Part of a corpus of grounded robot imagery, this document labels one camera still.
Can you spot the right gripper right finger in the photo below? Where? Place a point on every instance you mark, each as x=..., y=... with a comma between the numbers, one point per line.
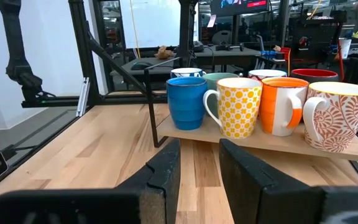
x=253, y=193

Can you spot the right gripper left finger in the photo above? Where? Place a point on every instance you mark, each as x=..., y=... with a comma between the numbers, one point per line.
x=154, y=193

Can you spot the yellow patterned mug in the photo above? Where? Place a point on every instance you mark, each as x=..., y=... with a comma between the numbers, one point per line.
x=239, y=109

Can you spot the orange and white mug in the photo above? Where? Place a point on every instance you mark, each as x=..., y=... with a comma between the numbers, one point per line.
x=269, y=105

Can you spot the plain blue mug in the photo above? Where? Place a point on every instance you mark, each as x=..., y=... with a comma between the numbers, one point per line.
x=185, y=102

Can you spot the green mug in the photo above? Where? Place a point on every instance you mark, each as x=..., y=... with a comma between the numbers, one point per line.
x=211, y=84

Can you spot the brown floral pattern mug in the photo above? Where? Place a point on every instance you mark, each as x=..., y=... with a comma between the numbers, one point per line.
x=343, y=118

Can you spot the red white diamond pattern mug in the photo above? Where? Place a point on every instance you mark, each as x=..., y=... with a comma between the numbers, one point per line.
x=266, y=74

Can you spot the blue white patterned mug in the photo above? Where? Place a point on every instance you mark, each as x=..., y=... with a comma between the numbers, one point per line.
x=186, y=72

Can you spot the grey desk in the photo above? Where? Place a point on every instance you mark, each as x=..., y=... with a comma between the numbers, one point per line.
x=244, y=57
x=129, y=71

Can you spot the black computer mouse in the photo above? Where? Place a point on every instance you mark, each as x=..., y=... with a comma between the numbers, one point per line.
x=141, y=65

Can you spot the red plastic object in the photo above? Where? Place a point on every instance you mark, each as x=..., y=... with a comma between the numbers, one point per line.
x=286, y=54

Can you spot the black clamp tool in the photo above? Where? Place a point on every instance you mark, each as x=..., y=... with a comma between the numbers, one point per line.
x=228, y=47

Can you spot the black background machine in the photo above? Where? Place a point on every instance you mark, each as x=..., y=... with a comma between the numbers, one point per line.
x=315, y=34

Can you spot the white paper tag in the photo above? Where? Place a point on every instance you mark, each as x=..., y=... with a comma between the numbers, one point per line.
x=211, y=21

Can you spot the computer monitor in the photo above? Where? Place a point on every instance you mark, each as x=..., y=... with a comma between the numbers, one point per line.
x=238, y=4

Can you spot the black articulated stand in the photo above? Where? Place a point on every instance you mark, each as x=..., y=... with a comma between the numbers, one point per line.
x=12, y=37

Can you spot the wooden shelf black metal frame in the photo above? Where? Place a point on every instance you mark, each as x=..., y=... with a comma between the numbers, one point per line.
x=259, y=141

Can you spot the silver metal bracket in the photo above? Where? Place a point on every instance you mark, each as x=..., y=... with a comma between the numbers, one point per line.
x=83, y=96

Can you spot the black metal rig frame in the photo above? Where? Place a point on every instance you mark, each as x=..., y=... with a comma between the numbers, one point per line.
x=82, y=46

